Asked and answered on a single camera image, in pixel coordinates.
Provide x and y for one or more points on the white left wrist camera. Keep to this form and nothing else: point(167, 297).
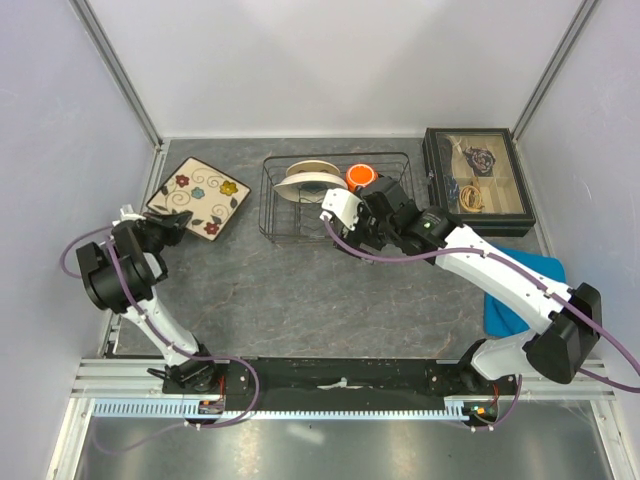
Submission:
point(126, 213)

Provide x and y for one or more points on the blue cloth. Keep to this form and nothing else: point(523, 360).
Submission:
point(499, 320)

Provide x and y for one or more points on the square floral plate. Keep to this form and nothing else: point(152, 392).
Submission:
point(210, 195)

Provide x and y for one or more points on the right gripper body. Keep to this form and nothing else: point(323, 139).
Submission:
point(375, 234)

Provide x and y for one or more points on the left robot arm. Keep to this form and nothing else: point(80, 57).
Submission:
point(120, 275)

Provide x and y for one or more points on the black glass-lid jewelry box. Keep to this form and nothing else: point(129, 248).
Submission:
point(475, 174)

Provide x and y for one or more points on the cream plate blue spiral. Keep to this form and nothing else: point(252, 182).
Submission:
point(308, 187)

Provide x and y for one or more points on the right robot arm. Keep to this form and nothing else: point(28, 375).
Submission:
point(556, 342)

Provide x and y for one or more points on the grey slotted cable duct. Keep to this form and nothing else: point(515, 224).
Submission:
point(191, 409)

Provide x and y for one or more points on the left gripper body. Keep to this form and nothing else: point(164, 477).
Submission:
point(158, 236)

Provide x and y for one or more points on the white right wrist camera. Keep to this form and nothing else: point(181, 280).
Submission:
point(343, 205)

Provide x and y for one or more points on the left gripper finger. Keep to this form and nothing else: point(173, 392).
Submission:
point(176, 223)
point(157, 218)

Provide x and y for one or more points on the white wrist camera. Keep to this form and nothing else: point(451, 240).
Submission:
point(126, 213)
point(343, 205)

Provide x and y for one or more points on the orange mug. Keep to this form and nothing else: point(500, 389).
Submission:
point(360, 175)

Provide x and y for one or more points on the black wire dish rack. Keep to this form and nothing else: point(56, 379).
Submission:
point(282, 221)

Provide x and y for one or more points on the small cream plate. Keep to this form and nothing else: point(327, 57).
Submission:
point(312, 166)

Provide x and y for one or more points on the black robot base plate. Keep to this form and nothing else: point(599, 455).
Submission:
point(351, 383)

